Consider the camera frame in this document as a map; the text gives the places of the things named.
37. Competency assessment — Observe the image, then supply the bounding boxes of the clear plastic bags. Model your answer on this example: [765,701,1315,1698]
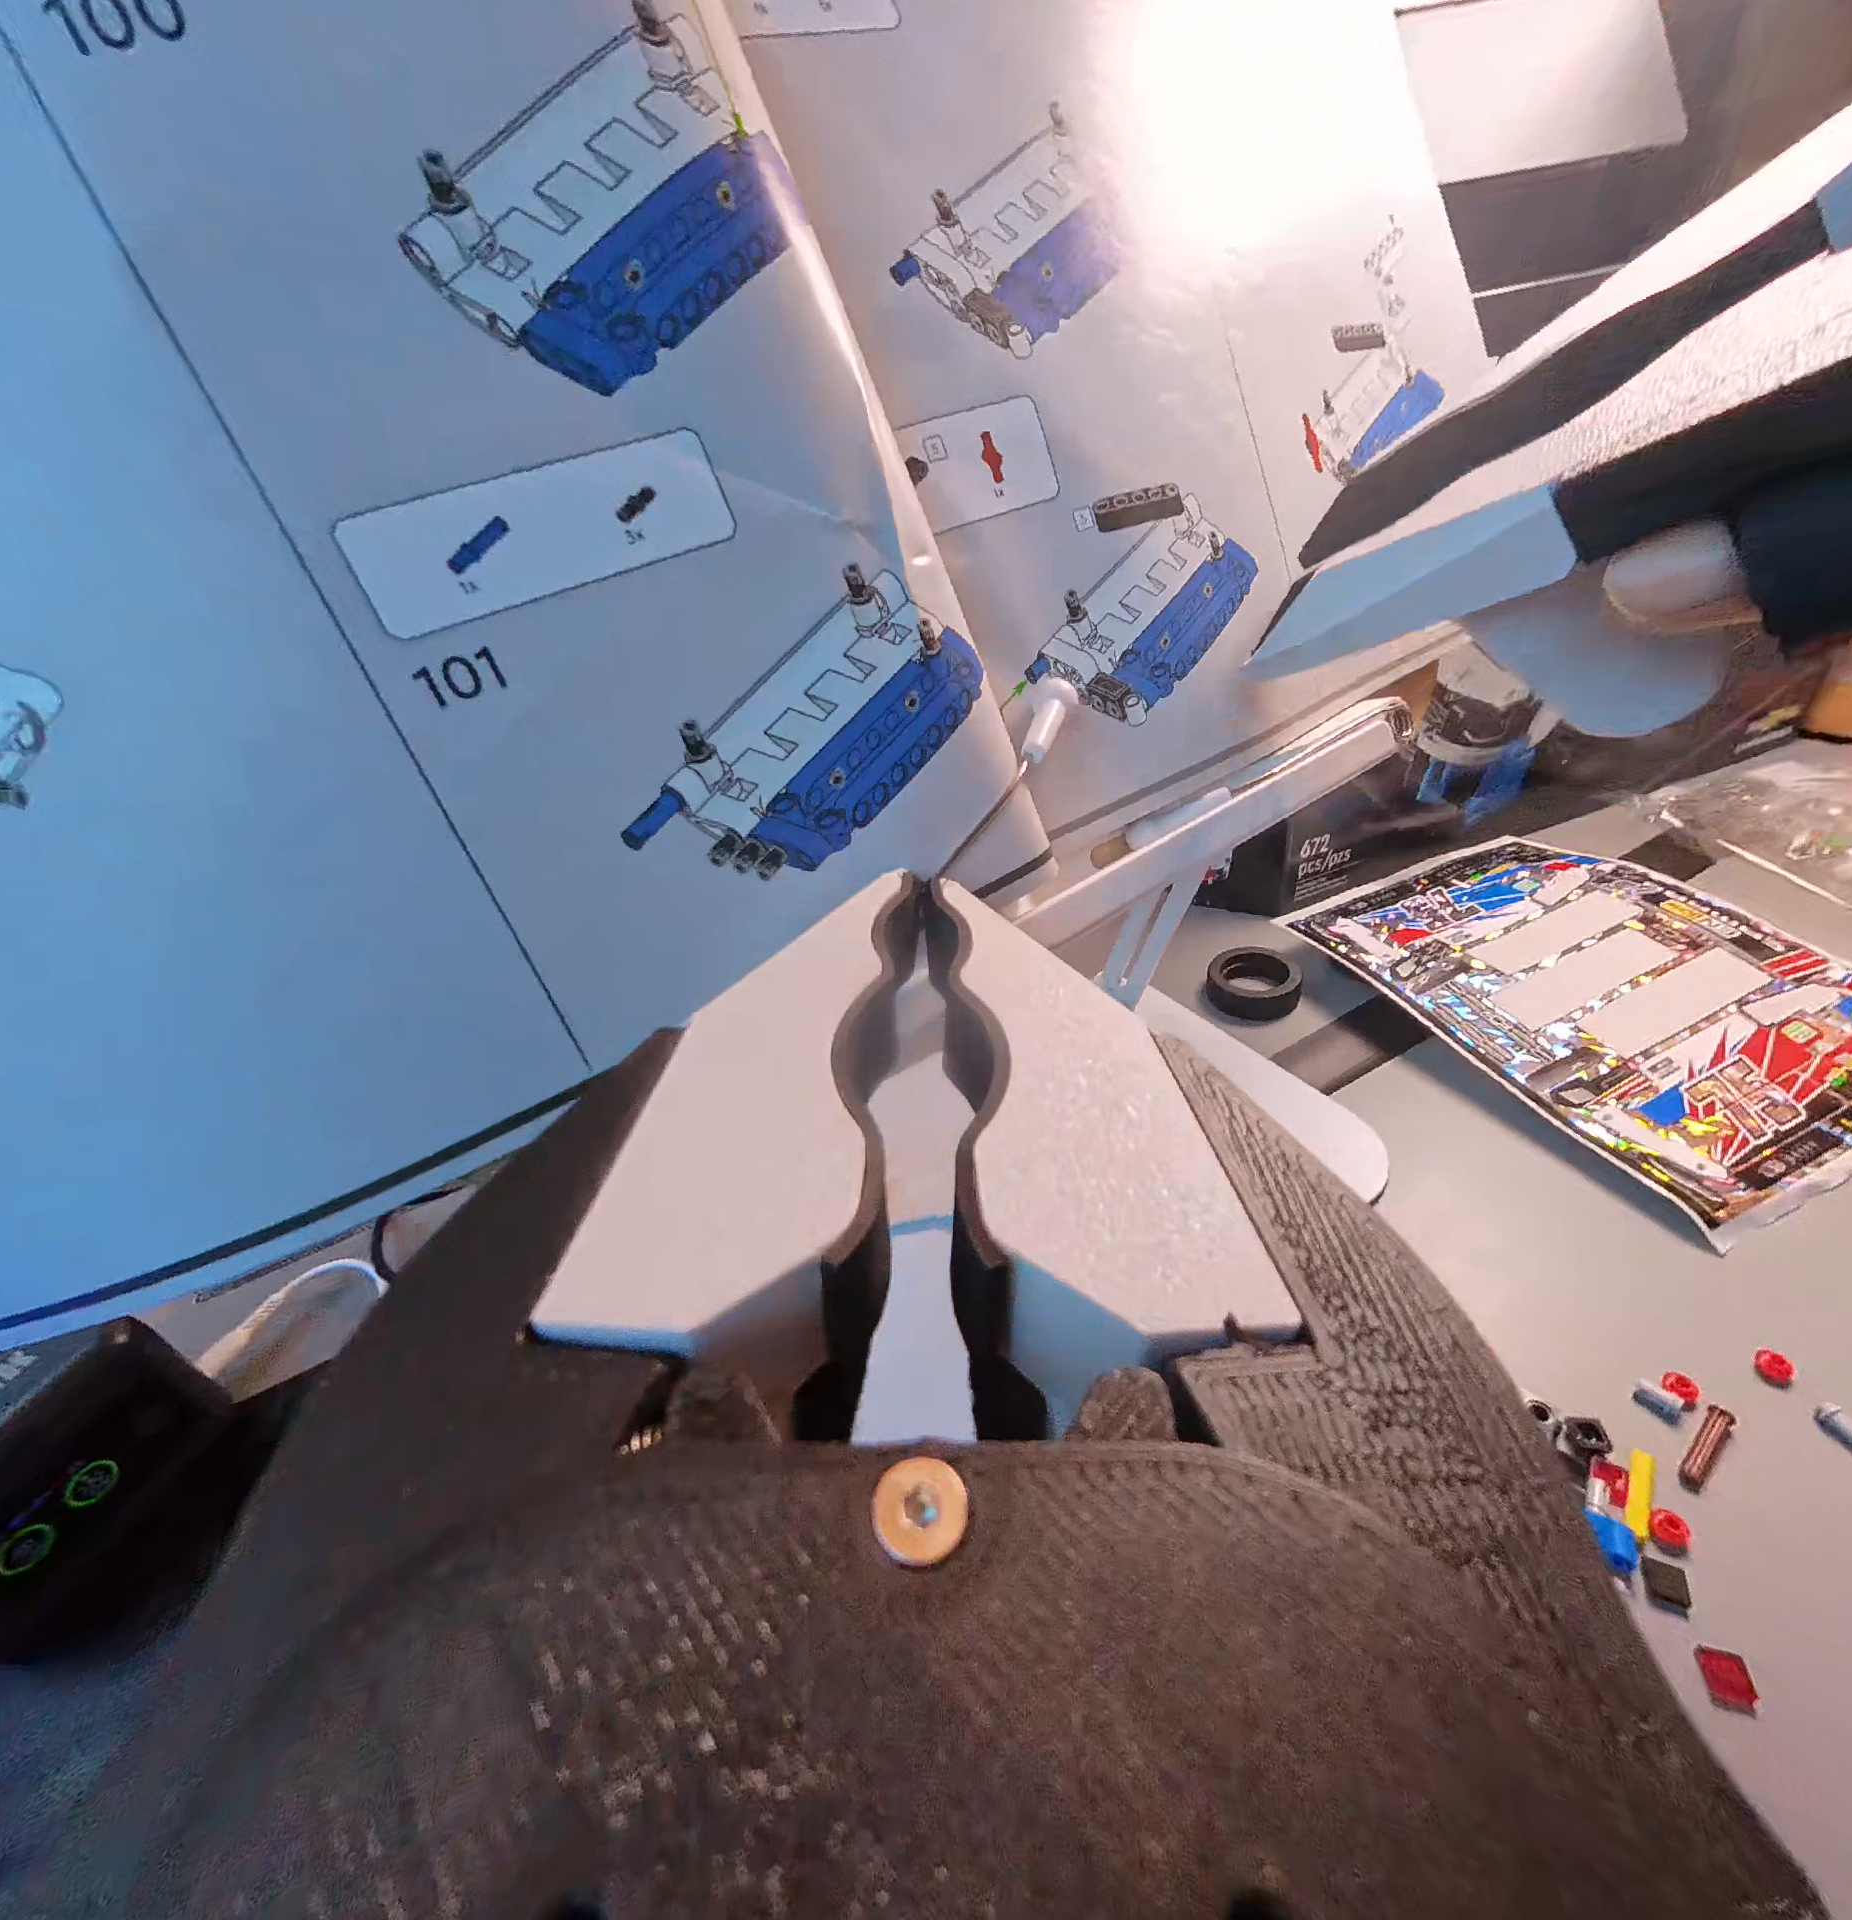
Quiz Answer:
[1646,743,1852,916]

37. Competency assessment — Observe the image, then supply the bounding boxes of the black lego box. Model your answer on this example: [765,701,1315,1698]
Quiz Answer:
[1195,659,1813,920]

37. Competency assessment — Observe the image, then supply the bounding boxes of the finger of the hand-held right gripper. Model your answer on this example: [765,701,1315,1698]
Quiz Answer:
[1247,263,1852,673]
[1493,82,1852,361]

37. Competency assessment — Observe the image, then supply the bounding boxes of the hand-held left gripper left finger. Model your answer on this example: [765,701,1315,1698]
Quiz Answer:
[524,870,924,1445]

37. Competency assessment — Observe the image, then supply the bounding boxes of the black cable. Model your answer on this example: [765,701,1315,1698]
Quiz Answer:
[367,1193,478,1281]

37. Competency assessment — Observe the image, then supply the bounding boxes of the holographic sticker sheet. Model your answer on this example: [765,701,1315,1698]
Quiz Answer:
[1286,840,1852,1248]

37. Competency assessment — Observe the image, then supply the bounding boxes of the pile of mixed lego pieces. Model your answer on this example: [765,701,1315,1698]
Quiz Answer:
[1526,1370,1709,1614]

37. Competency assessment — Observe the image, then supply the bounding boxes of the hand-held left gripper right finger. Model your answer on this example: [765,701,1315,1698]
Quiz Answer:
[925,877,1310,1440]

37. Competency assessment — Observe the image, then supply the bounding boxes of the person's right hand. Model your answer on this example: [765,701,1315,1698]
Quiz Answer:
[1601,525,1768,629]

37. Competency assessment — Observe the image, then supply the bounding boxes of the lego instruction booklet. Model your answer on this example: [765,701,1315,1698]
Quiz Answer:
[0,0,1497,1338]

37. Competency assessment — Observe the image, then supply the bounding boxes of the small black lego tyre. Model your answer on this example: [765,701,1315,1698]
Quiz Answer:
[1206,948,1304,1022]

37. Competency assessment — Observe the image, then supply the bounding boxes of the black device with green lights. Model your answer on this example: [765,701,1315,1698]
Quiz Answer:
[0,1320,237,1659]

